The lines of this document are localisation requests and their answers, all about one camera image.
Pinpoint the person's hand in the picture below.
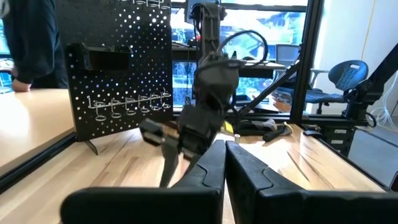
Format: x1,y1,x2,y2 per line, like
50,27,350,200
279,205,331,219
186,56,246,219
11,78,32,93

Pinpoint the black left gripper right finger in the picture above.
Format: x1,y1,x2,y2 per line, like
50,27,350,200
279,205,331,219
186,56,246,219
226,140,398,224

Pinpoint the black peg board bin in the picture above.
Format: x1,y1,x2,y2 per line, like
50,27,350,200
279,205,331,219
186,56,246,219
66,42,134,72

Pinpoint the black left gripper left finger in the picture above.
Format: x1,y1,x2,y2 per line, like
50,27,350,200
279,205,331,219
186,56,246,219
60,139,226,224

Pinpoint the black perforated peg board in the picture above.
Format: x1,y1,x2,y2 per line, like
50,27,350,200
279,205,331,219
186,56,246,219
55,0,174,156

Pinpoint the grey black work glove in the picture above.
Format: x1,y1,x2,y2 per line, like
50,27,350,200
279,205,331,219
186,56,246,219
238,118,278,137

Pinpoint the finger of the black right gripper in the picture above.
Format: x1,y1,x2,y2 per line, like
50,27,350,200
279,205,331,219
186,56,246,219
160,143,180,189
185,154,201,170

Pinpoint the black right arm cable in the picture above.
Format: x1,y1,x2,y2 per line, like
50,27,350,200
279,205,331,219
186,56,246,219
217,29,270,68

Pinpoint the yellow cable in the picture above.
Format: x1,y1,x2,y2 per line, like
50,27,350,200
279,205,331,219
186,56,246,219
360,0,377,62

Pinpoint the white cable bundle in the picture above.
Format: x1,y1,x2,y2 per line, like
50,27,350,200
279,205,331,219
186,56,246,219
369,71,398,125

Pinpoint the black labelled drawer unit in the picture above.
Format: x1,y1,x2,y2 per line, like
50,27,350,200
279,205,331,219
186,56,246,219
322,124,354,157

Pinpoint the work glove yellow cuff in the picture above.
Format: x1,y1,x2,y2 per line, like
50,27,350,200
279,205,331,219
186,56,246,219
262,121,294,142

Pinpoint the light wooden side table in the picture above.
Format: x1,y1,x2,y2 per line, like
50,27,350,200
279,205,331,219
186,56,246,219
0,88,76,178

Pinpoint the person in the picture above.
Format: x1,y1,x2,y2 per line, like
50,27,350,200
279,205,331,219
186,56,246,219
0,0,68,93

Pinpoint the dark blue stool chair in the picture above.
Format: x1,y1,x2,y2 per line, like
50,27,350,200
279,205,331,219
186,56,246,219
304,59,370,115

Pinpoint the silver wire ring tool rack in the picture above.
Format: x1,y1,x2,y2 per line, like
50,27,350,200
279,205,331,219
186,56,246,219
119,0,171,10
86,88,173,123

